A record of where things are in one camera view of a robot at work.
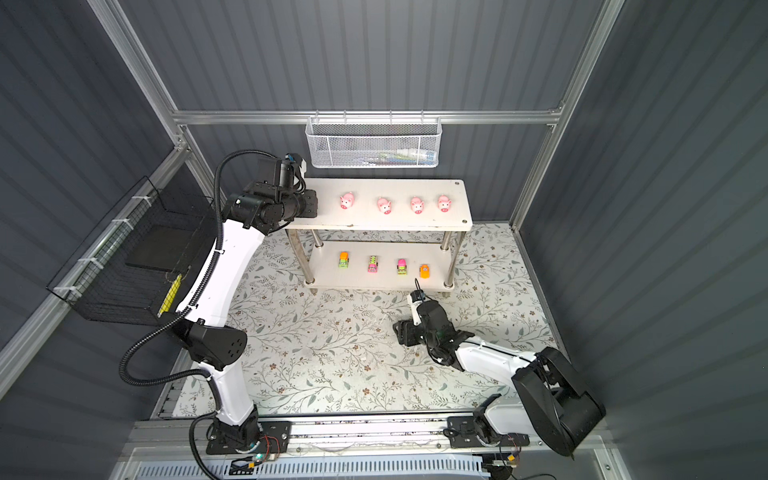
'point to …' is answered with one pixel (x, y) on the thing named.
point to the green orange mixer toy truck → (343, 260)
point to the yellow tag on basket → (171, 295)
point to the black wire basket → (126, 269)
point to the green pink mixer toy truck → (402, 267)
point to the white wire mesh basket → (374, 142)
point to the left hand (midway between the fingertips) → (312, 198)
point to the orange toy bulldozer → (424, 271)
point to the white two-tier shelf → (397, 233)
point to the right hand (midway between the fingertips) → (406, 326)
